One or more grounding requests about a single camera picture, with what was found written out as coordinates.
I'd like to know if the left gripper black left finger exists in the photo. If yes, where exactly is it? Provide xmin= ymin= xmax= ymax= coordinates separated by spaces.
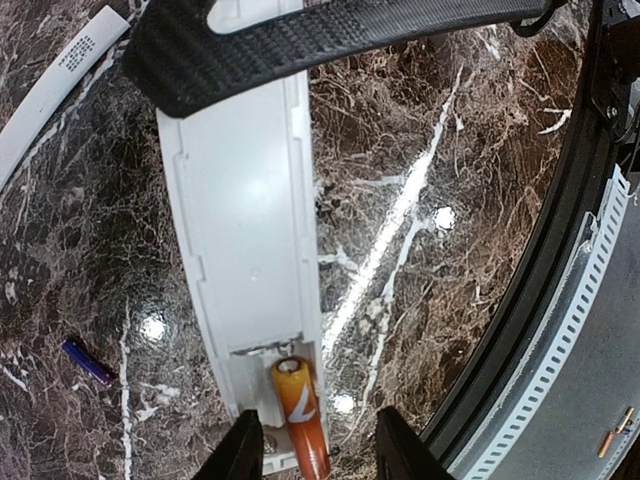
xmin=197 ymin=410 xmax=264 ymax=480

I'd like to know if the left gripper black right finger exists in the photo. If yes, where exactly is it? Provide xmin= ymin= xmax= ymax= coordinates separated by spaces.
xmin=375 ymin=406 xmax=454 ymax=480

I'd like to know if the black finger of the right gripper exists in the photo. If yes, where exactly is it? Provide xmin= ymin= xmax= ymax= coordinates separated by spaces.
xmin=123 ymin=0 xmax=545 ymax=118

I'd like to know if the orange battery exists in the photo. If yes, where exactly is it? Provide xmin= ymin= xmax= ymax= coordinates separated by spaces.
xmin=271 ymin=356 xmax=331 ymax=479

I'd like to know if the white remote battery cover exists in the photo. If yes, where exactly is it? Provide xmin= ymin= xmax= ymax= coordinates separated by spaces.
xmin=1 ymin=5 xmax=130 ymax=184

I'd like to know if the white remote control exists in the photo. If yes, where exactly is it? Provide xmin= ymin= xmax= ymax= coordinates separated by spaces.
xmin=154 ymin=0 xmax=331 ymax=476

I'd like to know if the purple battery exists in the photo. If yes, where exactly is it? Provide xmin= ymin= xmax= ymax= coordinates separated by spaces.
xmin=62 ymin=338 xmax=115 ymax=386

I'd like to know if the grey slotted cable duct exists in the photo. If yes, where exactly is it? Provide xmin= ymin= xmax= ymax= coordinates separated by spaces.
xmin=450 ymin=165 xmax=630 ymax=479

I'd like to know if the black front rail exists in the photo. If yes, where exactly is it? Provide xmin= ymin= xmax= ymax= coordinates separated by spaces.
xmin=423 ymin=1 xmax=633 ymax=466

